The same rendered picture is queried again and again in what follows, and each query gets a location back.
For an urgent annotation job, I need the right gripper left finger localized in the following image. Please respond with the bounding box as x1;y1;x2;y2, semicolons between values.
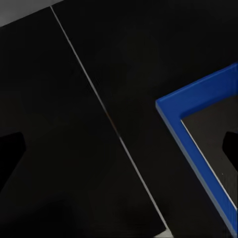
0;132;26;192

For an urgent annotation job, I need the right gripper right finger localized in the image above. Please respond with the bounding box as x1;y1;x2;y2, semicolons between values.
222;132;238;172

